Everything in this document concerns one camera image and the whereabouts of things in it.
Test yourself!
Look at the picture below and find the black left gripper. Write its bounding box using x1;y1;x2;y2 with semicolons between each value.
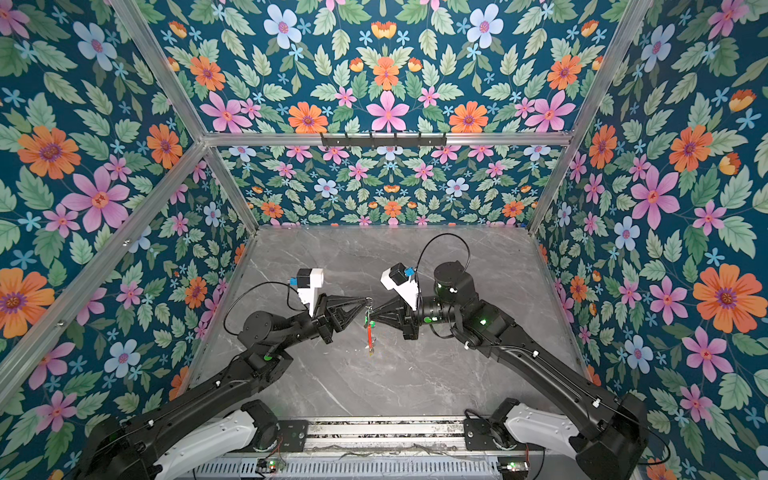
273;292;366;353

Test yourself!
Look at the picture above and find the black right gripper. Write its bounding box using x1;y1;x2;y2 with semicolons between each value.
370;296;463;343

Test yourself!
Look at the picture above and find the silver metal keyring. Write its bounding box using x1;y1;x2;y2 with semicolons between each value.
363;298;373;335

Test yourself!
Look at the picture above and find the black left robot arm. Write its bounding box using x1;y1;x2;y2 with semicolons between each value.
70;294;372;479

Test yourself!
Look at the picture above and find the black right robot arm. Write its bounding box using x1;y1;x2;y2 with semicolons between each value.
371;261;649;479

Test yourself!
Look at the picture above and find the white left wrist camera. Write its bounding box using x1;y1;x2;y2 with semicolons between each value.
289;268;324;317

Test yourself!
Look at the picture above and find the black left camera cable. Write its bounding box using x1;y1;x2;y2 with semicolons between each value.
222;280;301;337

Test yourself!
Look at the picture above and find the black camera cable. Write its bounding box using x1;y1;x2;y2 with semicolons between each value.
415;232;473;271
222;280;301;337

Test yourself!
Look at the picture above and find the black right camera cable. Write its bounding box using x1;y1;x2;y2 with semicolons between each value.
415;232;473;271

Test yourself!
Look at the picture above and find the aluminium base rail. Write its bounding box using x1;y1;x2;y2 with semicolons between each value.
179;416;601;457

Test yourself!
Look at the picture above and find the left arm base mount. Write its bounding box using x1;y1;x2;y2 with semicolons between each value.
251;420;310;453

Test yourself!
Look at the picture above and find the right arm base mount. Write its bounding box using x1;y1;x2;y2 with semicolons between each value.
463;398;544;451

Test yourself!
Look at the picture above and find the white perforated cable duct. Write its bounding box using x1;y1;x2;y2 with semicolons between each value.
181;456;502;479

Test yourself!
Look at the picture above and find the black wall hook rail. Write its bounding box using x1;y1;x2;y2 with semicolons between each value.
320;133;448;148

